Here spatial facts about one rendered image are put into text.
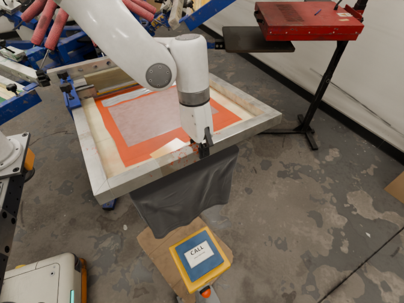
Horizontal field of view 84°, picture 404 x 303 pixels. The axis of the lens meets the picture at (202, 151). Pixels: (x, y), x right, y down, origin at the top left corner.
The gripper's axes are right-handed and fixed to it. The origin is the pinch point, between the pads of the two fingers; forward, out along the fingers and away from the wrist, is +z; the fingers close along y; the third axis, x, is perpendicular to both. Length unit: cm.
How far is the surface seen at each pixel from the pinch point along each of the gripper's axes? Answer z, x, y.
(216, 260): 21.1, -8.7, 20.7
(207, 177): 27.2, 7.1, -11.2
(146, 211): 29.5, -19.5, -11.2
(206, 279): 23.1, -13.1, 22.5
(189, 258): 20.4, -14.7, 16.7
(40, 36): -13, -33, -127
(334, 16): -5, 132, -57
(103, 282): 110, -59, -39
